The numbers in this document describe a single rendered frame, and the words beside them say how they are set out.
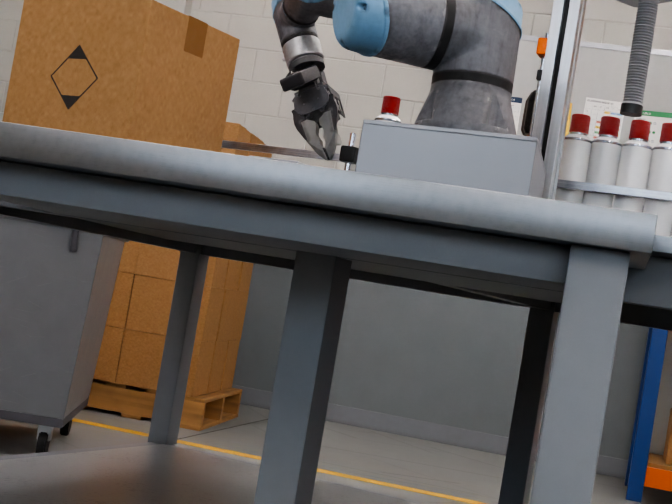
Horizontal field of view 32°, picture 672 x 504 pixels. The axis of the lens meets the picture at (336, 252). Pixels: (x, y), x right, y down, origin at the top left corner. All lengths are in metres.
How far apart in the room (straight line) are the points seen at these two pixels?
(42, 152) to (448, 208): 0.46
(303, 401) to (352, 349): 5.03
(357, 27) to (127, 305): 3.88
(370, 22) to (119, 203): 0.46
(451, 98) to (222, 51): 0.58
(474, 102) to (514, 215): 0.45
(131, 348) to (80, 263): 1.52
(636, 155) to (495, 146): 0.58
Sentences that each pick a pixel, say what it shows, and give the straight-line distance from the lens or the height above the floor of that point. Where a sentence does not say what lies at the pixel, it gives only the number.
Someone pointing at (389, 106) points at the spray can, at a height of 1.06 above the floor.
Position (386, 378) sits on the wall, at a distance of 6.56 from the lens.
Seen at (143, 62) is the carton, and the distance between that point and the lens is 1.94.
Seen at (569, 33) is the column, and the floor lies 1.19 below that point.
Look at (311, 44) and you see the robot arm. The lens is 2.30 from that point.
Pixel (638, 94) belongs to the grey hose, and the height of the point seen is 1.11.
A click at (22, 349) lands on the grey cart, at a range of 3.97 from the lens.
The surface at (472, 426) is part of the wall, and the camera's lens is 6.50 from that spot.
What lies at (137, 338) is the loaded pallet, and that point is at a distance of 5.38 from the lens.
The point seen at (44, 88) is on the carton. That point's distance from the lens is 2.07.
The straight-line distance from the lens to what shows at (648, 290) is 1.46.
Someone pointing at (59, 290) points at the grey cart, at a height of 0.57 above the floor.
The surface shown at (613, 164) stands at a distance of 2.09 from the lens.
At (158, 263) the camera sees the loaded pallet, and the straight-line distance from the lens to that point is 5.36.
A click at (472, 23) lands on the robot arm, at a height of 1.10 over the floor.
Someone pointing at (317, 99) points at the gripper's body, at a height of 1.06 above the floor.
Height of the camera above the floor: 0.70
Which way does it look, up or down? 2 degrees up
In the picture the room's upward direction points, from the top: 10 degrees clockwise
